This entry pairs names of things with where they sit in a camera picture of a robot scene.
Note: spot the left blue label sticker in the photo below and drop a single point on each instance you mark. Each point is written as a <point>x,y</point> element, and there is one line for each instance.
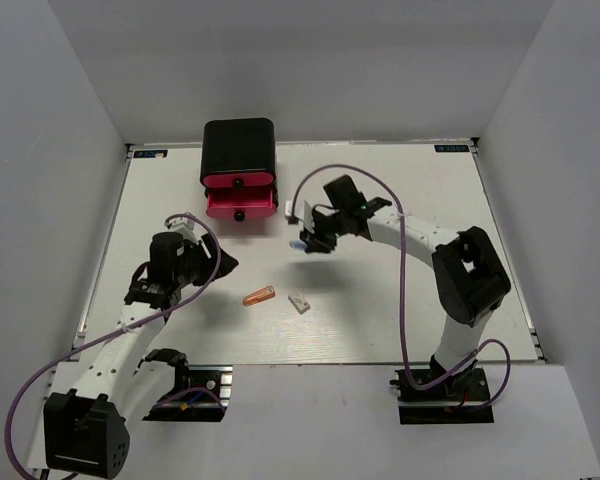
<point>150,154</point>

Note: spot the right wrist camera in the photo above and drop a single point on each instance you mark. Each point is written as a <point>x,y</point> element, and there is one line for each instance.
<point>299,215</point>

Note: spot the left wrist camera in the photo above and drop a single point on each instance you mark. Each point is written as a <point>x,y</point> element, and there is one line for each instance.
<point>182,225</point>

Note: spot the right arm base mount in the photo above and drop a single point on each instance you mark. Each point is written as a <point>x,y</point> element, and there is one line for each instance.
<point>459,404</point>

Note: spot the white eraser box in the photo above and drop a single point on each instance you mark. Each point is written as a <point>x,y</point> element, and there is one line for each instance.
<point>299,302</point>

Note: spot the dark blue highlighter pen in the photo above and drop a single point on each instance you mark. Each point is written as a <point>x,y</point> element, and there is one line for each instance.
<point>298,245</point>

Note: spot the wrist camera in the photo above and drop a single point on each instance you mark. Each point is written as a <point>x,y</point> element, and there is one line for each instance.
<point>299,215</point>
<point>182,225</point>

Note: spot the blue label sticker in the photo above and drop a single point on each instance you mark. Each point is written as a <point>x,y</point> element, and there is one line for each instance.
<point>150,154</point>
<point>451,148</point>

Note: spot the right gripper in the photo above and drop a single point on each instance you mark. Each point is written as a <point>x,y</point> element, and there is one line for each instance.
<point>316,242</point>

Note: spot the right blue label sticker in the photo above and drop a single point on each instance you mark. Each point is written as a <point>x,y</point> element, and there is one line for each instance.
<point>451,148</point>

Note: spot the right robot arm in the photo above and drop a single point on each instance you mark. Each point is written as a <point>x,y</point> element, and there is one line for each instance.
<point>470,278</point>

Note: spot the black pink drawer cabinet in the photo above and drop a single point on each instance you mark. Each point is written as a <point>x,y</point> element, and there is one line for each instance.
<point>238,169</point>

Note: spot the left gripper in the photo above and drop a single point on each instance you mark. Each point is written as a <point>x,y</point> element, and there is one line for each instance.
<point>198,249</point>

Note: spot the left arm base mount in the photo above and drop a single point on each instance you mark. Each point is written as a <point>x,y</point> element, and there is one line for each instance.
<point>203,396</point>

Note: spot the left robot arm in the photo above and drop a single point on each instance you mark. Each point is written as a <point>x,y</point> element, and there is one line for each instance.
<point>87,428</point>

